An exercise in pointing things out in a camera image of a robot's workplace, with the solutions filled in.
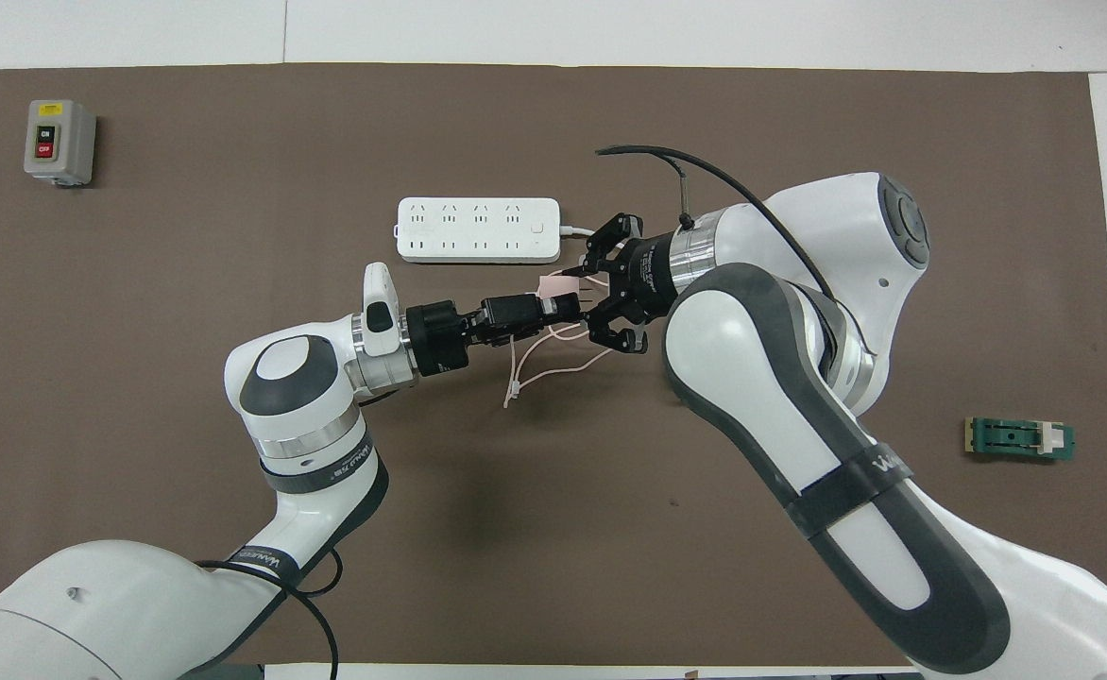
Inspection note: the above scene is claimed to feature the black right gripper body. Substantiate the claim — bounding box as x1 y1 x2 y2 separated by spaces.
615 231 682 317

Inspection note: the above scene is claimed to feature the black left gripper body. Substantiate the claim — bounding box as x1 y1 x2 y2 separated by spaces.
405 293 547 379

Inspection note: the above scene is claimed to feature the pink charger cable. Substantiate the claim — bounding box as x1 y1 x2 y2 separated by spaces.
502 269 625 409

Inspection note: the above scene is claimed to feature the white power strip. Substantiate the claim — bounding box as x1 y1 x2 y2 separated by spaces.
394 196 563 264

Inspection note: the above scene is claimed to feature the brown table mat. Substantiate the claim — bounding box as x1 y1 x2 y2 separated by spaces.
0 63 1107 667

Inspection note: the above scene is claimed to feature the green circuit board module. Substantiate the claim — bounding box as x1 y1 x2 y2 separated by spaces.
964 416 1077 465

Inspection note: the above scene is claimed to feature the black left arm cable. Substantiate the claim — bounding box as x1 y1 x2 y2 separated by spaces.
196 548 342 680

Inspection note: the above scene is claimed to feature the grey on-off switch box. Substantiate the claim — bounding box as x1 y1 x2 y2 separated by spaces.
24 99 97 186

